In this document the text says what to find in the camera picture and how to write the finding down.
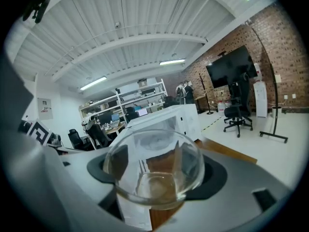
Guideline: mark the white shelving unit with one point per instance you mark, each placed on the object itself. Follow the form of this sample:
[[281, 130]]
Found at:
[[120, 100]]

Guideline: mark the black computer monitor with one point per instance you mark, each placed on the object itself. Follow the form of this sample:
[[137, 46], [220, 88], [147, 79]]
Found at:
[[105, 118]]

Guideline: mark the clear glass bowl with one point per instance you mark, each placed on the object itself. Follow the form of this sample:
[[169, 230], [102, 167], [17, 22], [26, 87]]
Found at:
[[157, 192]]

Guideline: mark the white water dispenser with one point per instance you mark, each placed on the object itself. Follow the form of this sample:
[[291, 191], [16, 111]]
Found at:
[[260, 98]]

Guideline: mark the wooden desk with white legs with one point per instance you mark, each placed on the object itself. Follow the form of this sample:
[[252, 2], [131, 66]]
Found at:
[[116, 127]]

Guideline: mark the black floor stand with sign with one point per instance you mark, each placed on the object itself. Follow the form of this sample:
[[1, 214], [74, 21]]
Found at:
[[274, 136]]

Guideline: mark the laptop with pale screen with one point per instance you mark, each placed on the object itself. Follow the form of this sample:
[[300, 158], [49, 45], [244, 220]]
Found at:
[[142, 112]]

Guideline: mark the dark coat rack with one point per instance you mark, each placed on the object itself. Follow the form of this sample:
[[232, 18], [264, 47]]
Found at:
[[204, 93]]

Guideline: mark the black head camera rig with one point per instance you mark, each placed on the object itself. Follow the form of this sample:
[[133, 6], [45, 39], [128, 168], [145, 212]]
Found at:
[[36, 6]]

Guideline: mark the black office chair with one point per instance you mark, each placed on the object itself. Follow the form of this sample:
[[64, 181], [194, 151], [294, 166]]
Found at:
[[237, 110], [99, 136], [76, 139]]

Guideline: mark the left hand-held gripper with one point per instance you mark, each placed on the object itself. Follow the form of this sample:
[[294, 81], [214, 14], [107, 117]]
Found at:
[[38, 133]]

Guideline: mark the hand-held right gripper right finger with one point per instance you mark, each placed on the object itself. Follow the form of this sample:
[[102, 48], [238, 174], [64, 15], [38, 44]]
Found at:
[[236, 190]]

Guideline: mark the laptop with blue screen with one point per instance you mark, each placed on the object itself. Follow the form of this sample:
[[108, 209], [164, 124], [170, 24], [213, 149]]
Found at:
[[115, 118]]

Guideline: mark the grey wall panel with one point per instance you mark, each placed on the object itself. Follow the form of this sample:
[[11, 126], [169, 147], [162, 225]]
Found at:
[[45, 108]]

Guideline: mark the black television screen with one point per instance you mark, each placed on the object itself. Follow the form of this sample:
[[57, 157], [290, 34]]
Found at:
[[229, 66]]

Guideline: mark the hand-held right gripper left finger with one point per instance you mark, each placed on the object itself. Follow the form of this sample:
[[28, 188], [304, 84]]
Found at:
[[82, 168]]

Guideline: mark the cardboard box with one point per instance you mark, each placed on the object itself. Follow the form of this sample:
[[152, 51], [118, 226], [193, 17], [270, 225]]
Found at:
[[142, 83]]

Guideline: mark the clear water jug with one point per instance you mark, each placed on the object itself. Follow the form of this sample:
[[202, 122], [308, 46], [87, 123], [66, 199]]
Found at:
[[220, 106], [228, 105]]

